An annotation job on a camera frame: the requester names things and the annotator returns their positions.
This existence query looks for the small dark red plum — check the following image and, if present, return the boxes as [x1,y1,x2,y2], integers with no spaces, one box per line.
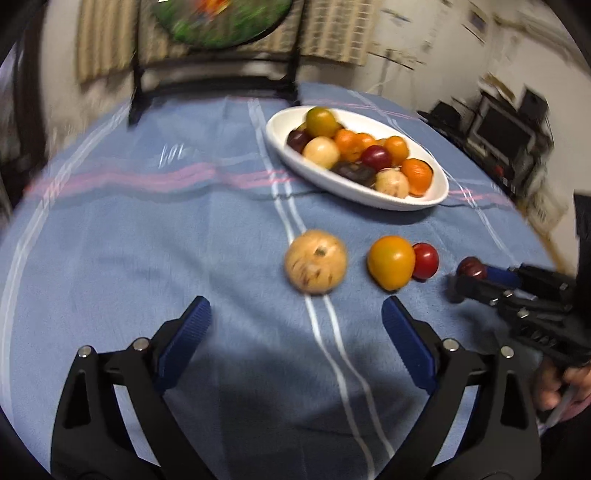
[456,256,488,280]

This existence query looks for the small red tomato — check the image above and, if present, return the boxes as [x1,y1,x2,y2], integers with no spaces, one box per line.
[413,242,440,281]

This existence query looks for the yellow orange tomato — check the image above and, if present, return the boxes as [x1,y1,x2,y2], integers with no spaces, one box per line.
[367,236,416,292]

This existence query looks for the large orange mandarin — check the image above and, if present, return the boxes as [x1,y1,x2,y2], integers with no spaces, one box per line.
[400,158,434,197]

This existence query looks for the pale speckled fruit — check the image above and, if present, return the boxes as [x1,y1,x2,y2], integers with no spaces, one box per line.
[375,168,410,199]

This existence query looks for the spotted pale apple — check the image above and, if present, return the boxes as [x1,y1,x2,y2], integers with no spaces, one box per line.
[283,230,349,295]

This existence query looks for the dark mangosteen fruit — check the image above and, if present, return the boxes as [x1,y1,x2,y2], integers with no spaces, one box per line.
[331,161,377,188]

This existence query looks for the smooth orange fruit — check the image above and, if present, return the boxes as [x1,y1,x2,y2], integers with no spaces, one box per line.
[356,133,378,152]

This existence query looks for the pale yellow round fruit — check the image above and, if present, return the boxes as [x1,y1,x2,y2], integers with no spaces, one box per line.
[303,136,341,169]

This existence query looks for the green yellow tomato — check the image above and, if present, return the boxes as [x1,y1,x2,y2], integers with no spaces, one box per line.
[305,107,342,138]

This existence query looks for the small orange fruit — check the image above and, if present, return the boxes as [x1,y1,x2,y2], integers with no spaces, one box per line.
[383,136,410,166]

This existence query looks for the large red plum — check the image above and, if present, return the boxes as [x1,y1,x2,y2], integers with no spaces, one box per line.
[360,145,393,172]

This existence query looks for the textured orange mandarin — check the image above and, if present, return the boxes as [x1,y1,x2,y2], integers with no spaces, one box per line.
[334,129,363,163]

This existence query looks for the dark purple plum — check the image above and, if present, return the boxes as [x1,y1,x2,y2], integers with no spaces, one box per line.
[287,129,312,154]

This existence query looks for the person right hand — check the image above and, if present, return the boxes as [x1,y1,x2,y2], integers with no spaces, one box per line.
[532,357,591,421]

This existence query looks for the black desk rack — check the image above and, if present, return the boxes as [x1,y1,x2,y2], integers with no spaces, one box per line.
[418,89,554,201]

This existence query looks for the computer monitor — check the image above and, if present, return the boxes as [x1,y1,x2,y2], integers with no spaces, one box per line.
[468,96,536,163]

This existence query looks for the black speaker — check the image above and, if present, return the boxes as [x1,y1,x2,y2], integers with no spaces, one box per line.
[518,88,549,128]

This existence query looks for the blue striped tablecloth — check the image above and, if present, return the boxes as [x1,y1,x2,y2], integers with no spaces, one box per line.
[1,85,549,479]

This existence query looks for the white oval plate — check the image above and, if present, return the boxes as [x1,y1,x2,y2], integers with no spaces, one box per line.
[266,106,450,211]

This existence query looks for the striped beige curtain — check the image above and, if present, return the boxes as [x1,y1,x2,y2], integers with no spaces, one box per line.
[75,1,382,84]

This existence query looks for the goldfish screen black frame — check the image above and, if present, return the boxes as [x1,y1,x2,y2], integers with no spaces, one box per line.
[128,1,308,127]

